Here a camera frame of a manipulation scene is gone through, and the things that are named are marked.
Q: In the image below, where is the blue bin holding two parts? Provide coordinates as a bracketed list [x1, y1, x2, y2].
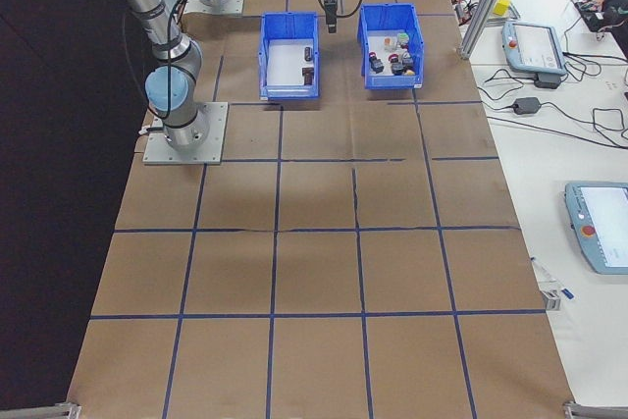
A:
[257, 11, 323, 100]

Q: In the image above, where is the blue bin holding pushbuttons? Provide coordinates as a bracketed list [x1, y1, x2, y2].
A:
[356, 2, 424, 91]

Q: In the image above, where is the black electronics box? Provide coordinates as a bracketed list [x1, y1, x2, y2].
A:
[581, 0, 628, 33]

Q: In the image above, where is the small grey box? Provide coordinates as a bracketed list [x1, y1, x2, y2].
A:
[541, 289, 564, 313]

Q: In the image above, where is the grey blue teach pendant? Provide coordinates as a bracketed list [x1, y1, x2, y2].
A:
[499, 20, 569, 76]
[562, 181, 628, 277]

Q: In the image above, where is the black power adapter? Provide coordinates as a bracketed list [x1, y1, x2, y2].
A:
[511, 96, 543, 116]
[533, 72, 563, 91]

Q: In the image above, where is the white desk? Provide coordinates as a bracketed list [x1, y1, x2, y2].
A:
[434, 0, 628, 408]

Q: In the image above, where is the clear white pen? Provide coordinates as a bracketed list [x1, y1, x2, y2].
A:
[529, 255, 560, 292]

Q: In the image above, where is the aluminium corner profile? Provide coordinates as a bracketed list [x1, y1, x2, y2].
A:
[0, 401, 82, 419]
[561, 399, 628, 419]

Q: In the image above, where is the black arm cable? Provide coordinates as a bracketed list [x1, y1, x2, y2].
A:
[164, 0, 232, 121]

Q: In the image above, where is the black desk cable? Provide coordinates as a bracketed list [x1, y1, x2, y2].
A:
[561, 21, 628, 81]
[483, 99, 628, 149]
[591, 105, 628, 134]
[478, 68, 539, 111]

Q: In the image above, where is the black frame cover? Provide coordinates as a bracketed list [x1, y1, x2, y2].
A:
[0, 0, 149, 408]

